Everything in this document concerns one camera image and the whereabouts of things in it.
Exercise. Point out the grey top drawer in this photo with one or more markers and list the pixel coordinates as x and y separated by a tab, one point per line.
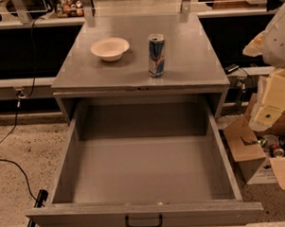
144	160

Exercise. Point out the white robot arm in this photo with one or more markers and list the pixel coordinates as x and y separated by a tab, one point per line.
270	43

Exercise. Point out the blue energy drink can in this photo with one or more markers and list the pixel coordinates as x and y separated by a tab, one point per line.
156	46

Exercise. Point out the grey cabinet body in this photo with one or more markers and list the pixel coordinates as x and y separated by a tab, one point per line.
191	64

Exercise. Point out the white paper bowl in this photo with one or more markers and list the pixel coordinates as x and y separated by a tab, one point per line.
110	49

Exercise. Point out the small black device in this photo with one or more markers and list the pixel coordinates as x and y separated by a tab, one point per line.
231	69

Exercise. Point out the cardboard box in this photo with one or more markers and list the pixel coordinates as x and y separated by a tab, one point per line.
257	165

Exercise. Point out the colourful items group on shelf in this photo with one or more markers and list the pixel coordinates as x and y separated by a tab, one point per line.
69	8

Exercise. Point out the cans inside cardboard box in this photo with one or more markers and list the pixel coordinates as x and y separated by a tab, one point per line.
273	145

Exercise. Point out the black drawer handle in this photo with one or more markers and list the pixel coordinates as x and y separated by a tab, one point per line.
143	222

